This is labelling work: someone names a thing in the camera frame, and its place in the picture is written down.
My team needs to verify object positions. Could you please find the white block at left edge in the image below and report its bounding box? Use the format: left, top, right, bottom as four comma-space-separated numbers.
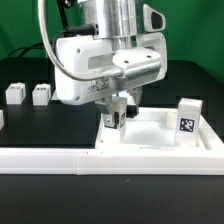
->
0, 110, 4, 131

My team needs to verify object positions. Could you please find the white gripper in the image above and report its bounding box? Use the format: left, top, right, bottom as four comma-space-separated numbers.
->
55, 3, 167, 128

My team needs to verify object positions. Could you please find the black cable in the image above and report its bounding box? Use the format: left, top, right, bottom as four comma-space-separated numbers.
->
6, 41, 46, 59

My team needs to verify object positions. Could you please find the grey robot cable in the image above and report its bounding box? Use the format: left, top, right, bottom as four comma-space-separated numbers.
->
37, 0, 123, 83

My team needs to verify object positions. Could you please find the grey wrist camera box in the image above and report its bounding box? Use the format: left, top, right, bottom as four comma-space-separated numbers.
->
112, 47, 164, 89

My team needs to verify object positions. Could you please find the white L-shaped fence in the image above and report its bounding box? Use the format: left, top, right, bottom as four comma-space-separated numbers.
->
0, 112, 224, 176

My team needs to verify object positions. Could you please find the white sheet with markers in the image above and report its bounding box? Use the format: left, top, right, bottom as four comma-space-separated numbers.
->
51, 90, 59, 101

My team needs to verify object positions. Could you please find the white square table top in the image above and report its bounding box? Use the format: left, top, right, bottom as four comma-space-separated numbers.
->
96, 108, 224, 150

